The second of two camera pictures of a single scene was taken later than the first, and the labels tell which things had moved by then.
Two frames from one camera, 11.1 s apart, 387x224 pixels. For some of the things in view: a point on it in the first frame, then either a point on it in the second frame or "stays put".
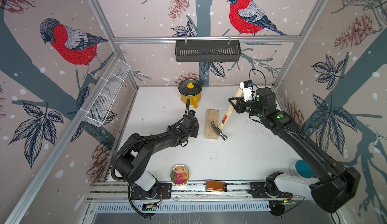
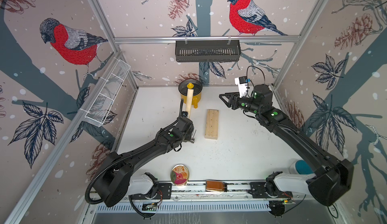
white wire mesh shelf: [96, 113] stays put
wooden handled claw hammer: [231, 113] -> [188, 109]
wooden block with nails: [211, 133] stays put
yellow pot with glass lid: [192, 89] stays put
